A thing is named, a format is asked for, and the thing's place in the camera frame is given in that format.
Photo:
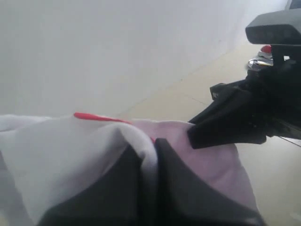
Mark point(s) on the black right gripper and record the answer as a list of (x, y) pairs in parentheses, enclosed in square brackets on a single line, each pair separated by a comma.
[(267, 102)]

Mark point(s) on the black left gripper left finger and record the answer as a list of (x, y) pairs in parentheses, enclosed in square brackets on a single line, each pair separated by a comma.
[(119, 187)]

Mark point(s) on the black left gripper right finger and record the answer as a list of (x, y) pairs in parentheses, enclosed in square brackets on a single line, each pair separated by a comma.
[(186, 200)]

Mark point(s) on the white t-shirt red print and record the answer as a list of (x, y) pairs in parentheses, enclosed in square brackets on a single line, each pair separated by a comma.
[(34, 151)]

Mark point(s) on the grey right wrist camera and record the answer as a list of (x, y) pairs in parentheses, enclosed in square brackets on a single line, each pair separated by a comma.
[(276, 28)]

